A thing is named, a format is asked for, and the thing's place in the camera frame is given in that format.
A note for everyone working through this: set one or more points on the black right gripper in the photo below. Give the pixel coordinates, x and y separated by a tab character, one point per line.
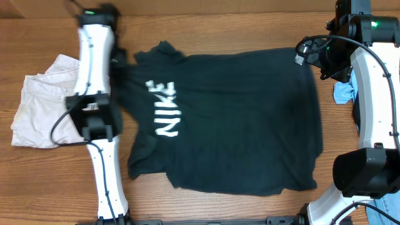
342	73

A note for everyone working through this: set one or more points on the folded white beige pants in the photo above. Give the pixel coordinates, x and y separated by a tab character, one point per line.
43	102

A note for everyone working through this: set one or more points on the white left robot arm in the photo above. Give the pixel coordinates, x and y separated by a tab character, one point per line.
95	113

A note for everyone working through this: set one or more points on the light blue crumpled cloth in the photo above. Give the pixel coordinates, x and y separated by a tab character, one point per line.
344	92

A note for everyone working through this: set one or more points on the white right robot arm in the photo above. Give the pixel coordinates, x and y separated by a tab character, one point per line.
365	46

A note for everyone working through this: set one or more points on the black Nike t-shirt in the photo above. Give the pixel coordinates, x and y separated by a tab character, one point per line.
246	123

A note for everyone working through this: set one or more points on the blue denim jeans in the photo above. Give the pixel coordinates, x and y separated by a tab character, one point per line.
388	204

